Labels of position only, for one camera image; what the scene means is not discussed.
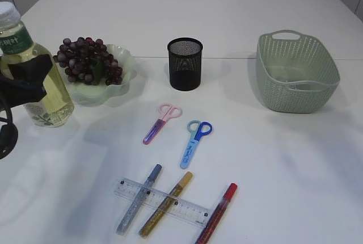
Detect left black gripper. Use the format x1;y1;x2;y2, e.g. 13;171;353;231
1;54;53;111

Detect green tea bottle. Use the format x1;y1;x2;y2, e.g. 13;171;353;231
1;2;74;128

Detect dark red grape bunch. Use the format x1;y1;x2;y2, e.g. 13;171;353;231
53;37;123;86

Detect clear plastic sheet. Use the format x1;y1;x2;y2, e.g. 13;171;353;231
282;68;313;90

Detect green wavy plastic plate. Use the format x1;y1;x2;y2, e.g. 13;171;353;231
58;44;137;107

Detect black mesh pen holder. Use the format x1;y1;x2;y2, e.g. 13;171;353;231
167;37;203;91

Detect blue glitter pen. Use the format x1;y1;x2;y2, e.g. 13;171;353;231
116;164;162;235

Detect clear plastic ruler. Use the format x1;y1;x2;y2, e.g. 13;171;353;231
113;178;212;228

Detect gold glitter pen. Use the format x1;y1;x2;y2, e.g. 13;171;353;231
139;171;193;238

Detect red glitter pen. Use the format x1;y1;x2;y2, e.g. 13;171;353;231
195;183;238;244

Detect green woven plastic basket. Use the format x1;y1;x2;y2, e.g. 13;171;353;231
256;30;340;113

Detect pink capped scissors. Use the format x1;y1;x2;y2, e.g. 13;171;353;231
142;103;182;145

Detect blue capped scissors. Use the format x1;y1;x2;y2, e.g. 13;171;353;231
179;120;213;169

